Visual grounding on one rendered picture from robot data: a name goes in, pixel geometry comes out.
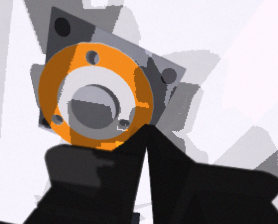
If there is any orange round plate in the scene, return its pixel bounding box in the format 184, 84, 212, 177
38, 42, 154, 150

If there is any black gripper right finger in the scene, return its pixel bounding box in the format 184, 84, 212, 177
147, 125, 278, 224

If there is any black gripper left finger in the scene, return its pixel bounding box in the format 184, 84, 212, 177
44, 124, 150, 224

